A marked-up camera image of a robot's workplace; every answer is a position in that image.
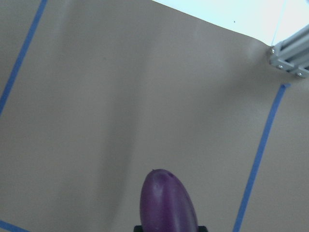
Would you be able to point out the purple eggplant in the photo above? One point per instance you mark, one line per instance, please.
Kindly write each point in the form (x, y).
(165, 205)

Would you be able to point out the aluminium frame post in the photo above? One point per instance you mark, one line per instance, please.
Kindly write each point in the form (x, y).
(292, 54)

